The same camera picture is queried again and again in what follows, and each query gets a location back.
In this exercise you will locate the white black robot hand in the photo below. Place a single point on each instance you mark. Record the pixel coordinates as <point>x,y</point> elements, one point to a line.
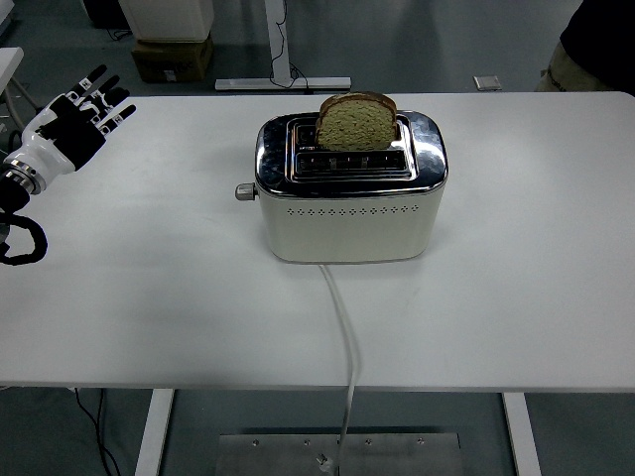
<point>74,141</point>

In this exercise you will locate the silver toaster lever knob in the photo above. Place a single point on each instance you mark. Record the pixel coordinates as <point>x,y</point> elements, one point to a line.
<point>244,191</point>

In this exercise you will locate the cream chrome two-slot toaster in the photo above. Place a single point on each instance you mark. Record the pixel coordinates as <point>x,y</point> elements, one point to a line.
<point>347,233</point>

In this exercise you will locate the small white side table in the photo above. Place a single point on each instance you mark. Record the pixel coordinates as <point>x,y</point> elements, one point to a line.
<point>10,57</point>

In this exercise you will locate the brown cardboard box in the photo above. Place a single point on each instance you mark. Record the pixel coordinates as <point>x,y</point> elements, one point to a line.
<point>171,59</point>

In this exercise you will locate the black box on floor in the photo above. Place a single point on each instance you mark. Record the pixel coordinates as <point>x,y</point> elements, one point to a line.
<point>105,12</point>

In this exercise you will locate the white box-shaped appliance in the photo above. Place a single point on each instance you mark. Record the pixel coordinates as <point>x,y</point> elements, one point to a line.
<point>168,20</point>

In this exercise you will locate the white desk leg with foot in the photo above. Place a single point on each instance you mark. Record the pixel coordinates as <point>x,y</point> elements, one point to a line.
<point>271,30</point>

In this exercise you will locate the brown bread slice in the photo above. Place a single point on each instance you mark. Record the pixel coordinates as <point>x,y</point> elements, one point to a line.
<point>354,126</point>

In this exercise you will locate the white table leg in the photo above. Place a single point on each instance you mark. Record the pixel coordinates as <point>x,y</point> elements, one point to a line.
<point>521,431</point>
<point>154,431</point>

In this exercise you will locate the grey floor socket plate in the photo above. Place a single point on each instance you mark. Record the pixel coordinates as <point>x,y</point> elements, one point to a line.
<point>487,83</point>

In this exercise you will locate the grey metal plate with screws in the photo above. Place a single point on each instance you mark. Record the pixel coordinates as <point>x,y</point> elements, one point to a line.
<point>407,456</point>

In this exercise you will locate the person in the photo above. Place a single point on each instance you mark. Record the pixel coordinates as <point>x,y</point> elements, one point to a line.
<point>600,35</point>

